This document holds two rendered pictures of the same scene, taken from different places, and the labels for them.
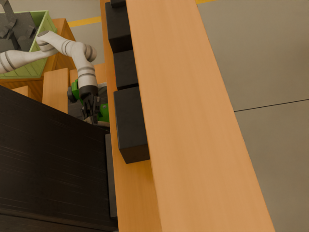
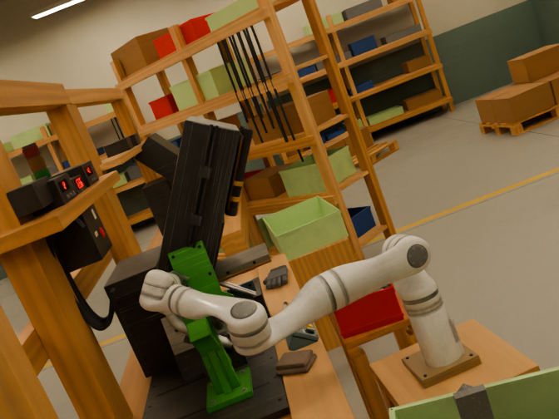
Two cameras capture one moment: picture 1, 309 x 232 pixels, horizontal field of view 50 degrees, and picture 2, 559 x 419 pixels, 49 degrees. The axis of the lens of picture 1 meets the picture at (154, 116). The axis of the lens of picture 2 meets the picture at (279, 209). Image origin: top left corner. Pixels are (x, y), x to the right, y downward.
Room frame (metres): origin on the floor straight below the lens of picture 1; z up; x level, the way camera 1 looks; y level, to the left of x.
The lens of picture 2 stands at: (2.56, 0.45, 1.67)
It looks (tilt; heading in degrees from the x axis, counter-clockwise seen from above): 12 degrees down; 175
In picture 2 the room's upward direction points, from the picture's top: 21 degrees counter-clockwise
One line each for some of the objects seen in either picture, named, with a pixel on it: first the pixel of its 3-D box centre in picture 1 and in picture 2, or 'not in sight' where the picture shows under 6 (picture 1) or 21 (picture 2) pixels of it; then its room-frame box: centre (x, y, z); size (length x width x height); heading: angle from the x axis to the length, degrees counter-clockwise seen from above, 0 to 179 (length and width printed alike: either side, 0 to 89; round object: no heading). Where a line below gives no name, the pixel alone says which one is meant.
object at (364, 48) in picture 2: not in sight; (343, 81); (-7.60, 3.17, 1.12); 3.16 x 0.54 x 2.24; 84
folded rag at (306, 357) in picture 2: not in sight; (295, 362); (1.00, 0.48, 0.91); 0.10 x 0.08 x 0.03; 55
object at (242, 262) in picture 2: not in sight; (215, 273); (0.54, 0.35, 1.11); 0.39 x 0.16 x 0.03; 86
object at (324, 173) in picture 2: not in sight; (237, 145); (-2.75, 0.78, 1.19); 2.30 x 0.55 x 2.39; 35
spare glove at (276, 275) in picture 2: not in sight; (275, 278); (0.23, 0.54, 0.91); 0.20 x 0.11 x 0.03; 168
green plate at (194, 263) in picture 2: not in sight; (197, 275); (0.69, 0.30, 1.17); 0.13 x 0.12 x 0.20; 176
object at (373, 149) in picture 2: not in sight; (349, 152); (-5.93, 2.46, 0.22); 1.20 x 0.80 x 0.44; 124
